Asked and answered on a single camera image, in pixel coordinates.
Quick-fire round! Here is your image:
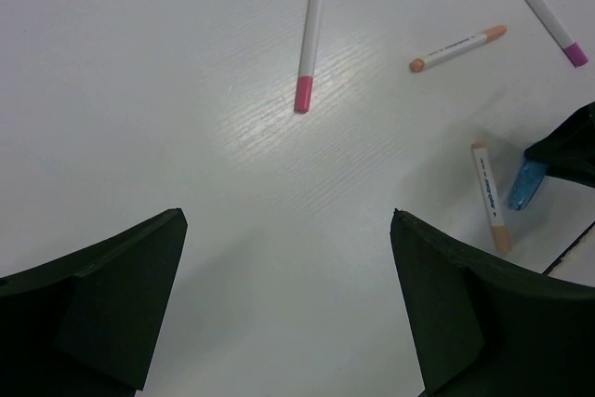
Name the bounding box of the magenta capped white marker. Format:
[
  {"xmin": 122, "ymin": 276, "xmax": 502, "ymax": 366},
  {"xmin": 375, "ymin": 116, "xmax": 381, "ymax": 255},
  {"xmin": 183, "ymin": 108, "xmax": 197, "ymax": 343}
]
[{"xmin": 524, "ymin": 0, "xmax": 588, "ymax": 68}]

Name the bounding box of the peach capped lower marker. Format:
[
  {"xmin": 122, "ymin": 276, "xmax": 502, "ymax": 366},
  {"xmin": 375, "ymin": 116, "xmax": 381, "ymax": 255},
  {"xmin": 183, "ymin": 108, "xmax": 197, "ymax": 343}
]
[{"xmin": 471, "ymin": 142, "xmax": 512, "ymax": 254}]

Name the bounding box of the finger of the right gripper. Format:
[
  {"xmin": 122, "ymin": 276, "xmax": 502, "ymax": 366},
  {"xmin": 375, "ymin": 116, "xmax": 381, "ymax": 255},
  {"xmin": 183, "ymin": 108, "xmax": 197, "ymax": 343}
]
[{"xmin": 524, "ymin": 102, "xmax": 595, "ymax": 183}]

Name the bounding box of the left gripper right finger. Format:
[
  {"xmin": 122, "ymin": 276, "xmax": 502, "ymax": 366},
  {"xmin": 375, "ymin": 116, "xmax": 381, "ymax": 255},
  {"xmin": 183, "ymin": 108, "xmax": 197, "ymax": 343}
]
[{"xmin": 390, "ymin": 210, "xmax": 594, "ymax": 396}]

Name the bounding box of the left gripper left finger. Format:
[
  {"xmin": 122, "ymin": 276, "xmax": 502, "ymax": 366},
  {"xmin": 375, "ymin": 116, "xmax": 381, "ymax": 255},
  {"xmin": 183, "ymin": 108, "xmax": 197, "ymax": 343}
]
[{"xmin": 1, "ymin": 208, "xmax": 188, "ymax": 396}]

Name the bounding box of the peach capped horizontal marker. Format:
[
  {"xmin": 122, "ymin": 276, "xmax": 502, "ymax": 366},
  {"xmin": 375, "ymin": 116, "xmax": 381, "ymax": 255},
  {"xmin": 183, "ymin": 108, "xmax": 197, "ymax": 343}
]
[{"xmin": 409, "ymin": 25, "xmax": 508, "ymax": 73}]

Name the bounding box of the pink capped white marker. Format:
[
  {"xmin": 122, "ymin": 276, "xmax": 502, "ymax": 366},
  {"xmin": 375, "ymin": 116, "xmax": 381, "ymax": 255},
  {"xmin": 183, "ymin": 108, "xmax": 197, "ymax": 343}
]
[{"xmin": 294, "ymin": 0, "xmax": 324, "ymax": 113}]

